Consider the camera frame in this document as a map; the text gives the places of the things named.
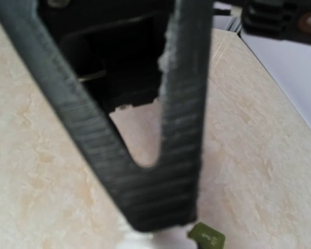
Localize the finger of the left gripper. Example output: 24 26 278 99
0 1 213 232

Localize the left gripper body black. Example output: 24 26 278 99
37 1 174 112

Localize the green weekly pill organizer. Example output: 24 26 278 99
188 223 225 249

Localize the white pill bottle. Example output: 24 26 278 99
116 225 197 249

